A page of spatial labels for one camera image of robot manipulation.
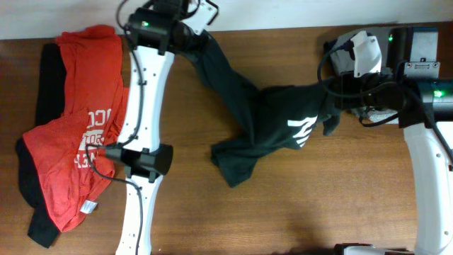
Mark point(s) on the black garment under red shirt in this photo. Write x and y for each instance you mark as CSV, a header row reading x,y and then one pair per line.
x,y
36,144

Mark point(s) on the black Nike t-shirt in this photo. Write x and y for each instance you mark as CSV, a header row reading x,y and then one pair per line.
x,y
271,119

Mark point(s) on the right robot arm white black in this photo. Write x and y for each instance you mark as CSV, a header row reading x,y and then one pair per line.
x,y
431,157

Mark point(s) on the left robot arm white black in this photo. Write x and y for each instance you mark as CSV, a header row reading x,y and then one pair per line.
x,y
155,32

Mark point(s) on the grey folded shorts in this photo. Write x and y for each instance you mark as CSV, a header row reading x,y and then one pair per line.
x,y
410,55

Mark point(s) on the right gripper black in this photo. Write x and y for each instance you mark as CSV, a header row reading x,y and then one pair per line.
x,y
346,81

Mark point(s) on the red printed t-shirt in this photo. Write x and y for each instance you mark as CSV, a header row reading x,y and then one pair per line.
x,y
94,111

